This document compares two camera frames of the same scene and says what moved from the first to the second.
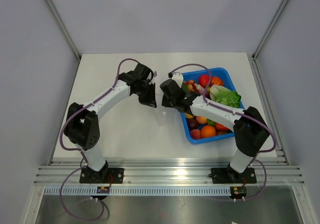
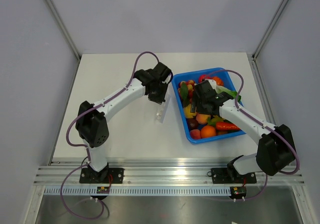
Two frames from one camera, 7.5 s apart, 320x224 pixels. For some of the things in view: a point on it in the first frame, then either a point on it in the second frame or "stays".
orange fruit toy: (208, 131) stays
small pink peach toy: (195, 134) stays
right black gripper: (165, 103) -> (195, 98)
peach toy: (202, 120) stays
